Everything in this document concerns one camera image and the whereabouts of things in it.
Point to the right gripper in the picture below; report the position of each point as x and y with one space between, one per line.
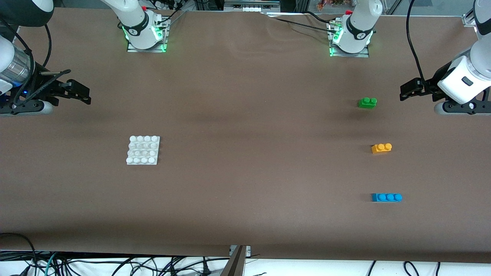
43 86

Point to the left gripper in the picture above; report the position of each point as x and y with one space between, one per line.
434 84

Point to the yellow two-stud block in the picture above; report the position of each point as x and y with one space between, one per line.
381 148

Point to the white studded base plate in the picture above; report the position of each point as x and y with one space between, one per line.
143 150

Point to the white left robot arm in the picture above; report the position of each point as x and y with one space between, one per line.
358 27

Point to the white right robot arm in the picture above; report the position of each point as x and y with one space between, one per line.
136 23

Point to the green two-stud block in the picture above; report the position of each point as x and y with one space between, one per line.
367 103

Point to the blue three-stud block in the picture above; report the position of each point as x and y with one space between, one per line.
385 197

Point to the aluminium corner profile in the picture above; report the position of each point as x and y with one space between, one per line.
468 21

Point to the orange patterned object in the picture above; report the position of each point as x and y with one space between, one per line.
330 4

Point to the white power strip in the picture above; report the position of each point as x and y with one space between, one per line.
252 9

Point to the brown paper table cover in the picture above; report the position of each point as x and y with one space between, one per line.
245 191

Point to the dark wooden beam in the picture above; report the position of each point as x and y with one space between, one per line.
234 264

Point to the metal table edge bracket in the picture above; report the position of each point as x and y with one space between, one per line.
247 250

